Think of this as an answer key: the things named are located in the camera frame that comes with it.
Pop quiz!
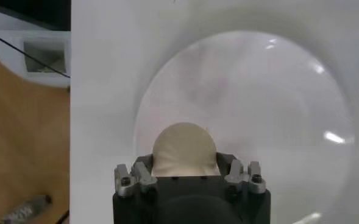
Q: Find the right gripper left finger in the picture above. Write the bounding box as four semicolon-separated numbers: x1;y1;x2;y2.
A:
114;153;158;198

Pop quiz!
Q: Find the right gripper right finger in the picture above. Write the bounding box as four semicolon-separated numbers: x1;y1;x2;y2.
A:
216;152;267;195

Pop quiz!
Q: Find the white steamed baozi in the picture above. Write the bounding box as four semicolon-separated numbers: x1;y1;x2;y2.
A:
151;121;221;177

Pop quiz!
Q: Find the white round plate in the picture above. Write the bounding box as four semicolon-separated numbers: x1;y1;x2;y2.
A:
133;29;355;224

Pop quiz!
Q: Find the grey metal bar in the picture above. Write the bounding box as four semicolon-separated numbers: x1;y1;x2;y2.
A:
0;194;54;224

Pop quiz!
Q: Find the white and black robot torso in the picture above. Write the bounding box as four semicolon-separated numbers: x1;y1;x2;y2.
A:
0;0;72;89

